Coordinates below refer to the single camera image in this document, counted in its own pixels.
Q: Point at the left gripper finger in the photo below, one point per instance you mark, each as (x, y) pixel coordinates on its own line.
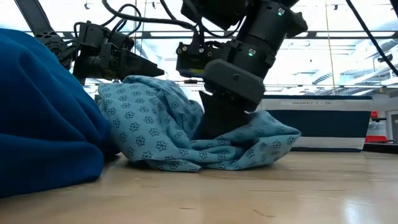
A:
(140, 67)

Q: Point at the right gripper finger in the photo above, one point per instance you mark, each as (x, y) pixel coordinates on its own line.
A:
(220, 118)

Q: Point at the light blue patterned hospital gown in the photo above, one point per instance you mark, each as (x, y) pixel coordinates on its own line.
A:
(149, 124)

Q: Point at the dark blue scrub garment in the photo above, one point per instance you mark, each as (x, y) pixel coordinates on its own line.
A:
(46, 124)

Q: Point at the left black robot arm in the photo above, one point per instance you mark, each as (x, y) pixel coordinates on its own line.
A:
(31, 15)

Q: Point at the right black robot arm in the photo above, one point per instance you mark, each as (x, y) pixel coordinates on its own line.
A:
(270, 18)

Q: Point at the navy white striped fabric basket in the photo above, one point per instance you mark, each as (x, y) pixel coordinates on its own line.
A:
(326, 124)

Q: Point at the red plastic bin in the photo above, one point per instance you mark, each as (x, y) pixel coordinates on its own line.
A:
(376, 139)

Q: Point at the black ceiling fixture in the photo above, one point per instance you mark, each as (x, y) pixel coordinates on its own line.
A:
(385, 58)

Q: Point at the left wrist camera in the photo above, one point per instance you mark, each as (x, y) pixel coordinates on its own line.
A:
(121, 40)

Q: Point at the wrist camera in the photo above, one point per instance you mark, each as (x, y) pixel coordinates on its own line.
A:
(192, 59)
(121, 40)

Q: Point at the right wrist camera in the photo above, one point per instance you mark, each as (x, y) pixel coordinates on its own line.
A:
(192, 59)

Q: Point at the thin horizontal rail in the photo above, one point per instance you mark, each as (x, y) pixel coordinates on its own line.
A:
(311, 85)

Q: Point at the black overhead frame bar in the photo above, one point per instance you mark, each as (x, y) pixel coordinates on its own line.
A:
(342, 35)

